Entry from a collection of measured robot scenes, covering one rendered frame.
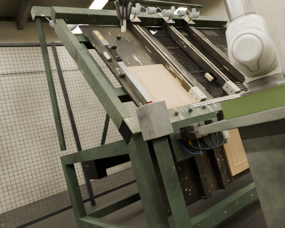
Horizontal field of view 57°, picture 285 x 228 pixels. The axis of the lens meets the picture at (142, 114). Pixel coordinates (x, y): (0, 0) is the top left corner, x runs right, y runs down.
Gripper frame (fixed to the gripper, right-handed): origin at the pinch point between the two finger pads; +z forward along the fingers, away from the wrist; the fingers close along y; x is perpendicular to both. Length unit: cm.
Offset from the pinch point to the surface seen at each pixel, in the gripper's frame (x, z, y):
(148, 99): 9.8, 45.5, -13.7
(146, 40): -43, 9, -54
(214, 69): -2, 32, -98
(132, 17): -67, -11, -56
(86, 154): -33, 95, 11
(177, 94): 7, 46, -43
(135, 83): -4.6, 36.8, -13.1
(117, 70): -19.6, 29.9, -8.8
